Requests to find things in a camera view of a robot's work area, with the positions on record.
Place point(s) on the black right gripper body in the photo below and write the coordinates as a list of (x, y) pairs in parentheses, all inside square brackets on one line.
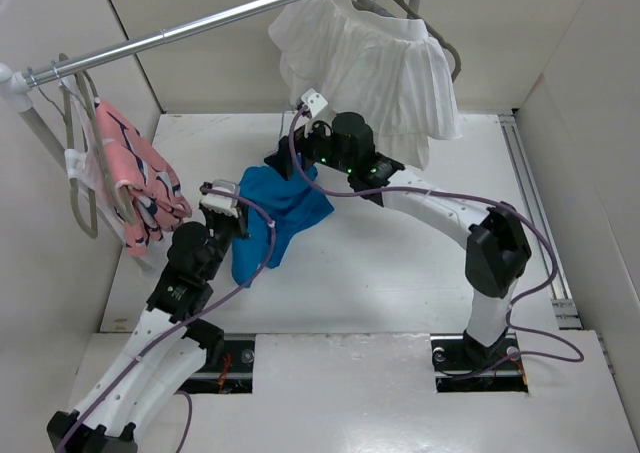
[(313, 144)]

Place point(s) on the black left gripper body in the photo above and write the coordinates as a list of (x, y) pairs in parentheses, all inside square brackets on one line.
[(223, 230)]

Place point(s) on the blue t shirt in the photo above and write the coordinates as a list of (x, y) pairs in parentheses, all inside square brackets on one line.
[(292, 204)]

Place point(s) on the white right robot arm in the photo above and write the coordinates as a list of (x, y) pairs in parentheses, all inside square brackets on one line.
[(496, 248)]

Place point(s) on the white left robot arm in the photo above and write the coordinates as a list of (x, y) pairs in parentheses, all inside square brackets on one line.
[(169, 343)]

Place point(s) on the grey velvet hanger outer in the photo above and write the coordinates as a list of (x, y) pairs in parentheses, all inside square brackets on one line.
[(90, 228)]

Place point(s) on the grey velvet hanger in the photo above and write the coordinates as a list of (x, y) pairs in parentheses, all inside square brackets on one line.
[(90, 228), (107, 163)]

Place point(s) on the grey velvet hanger inner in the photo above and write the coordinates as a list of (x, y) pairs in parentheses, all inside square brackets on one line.
[(107, 163)]

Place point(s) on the pink shark print garment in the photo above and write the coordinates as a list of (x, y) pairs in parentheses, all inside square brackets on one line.
[(149, 183)]

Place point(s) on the white pleated skirt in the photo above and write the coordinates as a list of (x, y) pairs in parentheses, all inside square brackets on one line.
[(391, 71)]

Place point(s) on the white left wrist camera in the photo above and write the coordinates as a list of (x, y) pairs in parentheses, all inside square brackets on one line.
[(220, 197)]

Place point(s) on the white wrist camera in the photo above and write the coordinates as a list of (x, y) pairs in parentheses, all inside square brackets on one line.
[(220, 197), (311, 108)]

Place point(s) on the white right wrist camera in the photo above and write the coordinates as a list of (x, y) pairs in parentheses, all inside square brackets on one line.
[(311, 108)]

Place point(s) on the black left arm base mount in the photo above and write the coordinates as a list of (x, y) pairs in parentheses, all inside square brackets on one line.
[(229, 363)]

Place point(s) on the silver clothes rack rail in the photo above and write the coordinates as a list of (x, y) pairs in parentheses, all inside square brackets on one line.
[(29, 78)]

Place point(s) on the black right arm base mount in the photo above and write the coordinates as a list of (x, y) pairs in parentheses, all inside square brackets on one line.
[(461, 366)]

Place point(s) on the aluminium rail right edge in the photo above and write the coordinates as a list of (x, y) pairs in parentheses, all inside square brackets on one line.
[(563, 304)]

